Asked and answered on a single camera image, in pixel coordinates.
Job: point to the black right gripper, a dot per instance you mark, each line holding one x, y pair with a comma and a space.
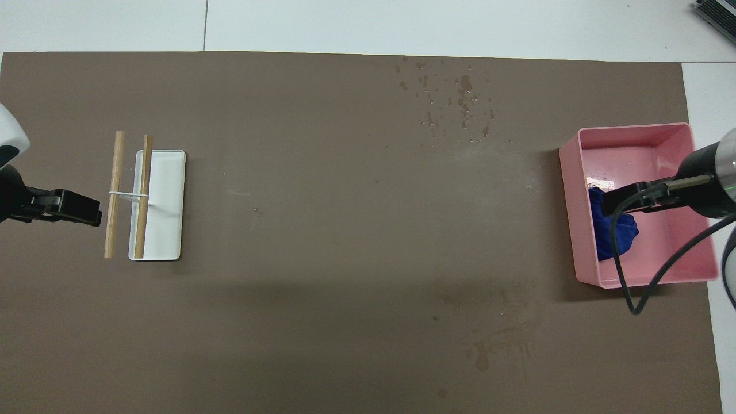
704, 201

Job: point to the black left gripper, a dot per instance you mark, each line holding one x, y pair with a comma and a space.
14, 198

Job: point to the blue towel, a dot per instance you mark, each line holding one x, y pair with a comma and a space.
604, 230

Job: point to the white towel rack base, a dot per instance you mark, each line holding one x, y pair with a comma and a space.
167, 230

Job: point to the pink plastic bin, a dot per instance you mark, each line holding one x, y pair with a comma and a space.
661, 253

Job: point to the grey ridged device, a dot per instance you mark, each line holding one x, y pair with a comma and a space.
719, 14

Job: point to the brown table mat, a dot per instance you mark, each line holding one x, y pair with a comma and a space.
322, 172

